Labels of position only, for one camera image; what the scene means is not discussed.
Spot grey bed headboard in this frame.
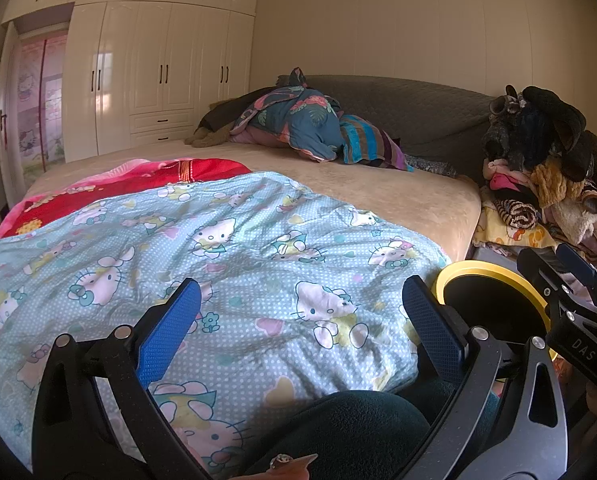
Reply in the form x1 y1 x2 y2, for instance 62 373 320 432
307 75 492 186

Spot blue hello kitty blanket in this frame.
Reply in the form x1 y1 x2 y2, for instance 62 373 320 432
0 172 448 479

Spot blue floral quilt pile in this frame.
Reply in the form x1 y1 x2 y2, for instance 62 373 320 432
229 67 344 162

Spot beige bed mattress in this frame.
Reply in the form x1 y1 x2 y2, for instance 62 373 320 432
26 140 481 261

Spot striped blue pillow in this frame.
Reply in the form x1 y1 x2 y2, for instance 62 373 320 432
340 114 413 171

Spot cream glossy wardrobe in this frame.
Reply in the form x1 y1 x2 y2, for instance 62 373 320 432
3 0 257 162

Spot left hand painted nails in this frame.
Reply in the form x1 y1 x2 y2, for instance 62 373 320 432
232 454 318 480

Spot olive brown clothes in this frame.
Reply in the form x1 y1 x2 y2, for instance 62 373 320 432
184 87 274 148

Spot red pink blanket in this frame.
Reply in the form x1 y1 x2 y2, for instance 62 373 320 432
0 158 250 240

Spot yellow rim trash bin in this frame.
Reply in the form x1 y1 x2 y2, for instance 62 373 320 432
431 260 550 344

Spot pink hello kitty door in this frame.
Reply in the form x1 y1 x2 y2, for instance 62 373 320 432
0 23 67 207

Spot stuffed toys and clothes pile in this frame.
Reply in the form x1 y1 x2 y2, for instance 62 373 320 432
473 86 597 263

